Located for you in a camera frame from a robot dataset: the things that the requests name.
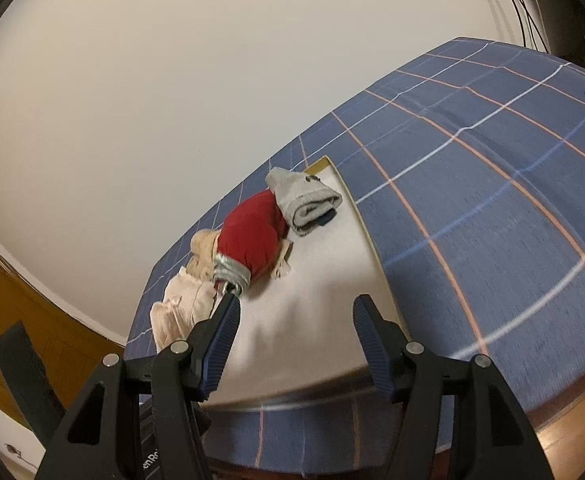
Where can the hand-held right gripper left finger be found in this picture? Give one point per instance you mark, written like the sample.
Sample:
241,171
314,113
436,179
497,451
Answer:
220,350

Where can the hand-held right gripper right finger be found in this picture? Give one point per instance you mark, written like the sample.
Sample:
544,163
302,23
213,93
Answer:
372,345

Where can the pale pink sock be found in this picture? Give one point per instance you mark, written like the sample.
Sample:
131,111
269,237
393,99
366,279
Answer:
182,305

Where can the shallow gold cardboard box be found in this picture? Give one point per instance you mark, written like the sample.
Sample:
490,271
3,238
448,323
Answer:
322,285

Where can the beige sock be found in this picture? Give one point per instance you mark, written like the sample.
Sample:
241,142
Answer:
205,250

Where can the grey sock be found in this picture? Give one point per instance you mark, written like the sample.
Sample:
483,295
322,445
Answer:
302,195

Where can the blue plaid tablecloth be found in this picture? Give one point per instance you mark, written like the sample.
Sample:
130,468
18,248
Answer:
472,210

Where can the dark wooden desk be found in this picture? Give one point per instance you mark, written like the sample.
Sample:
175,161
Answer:
562,425

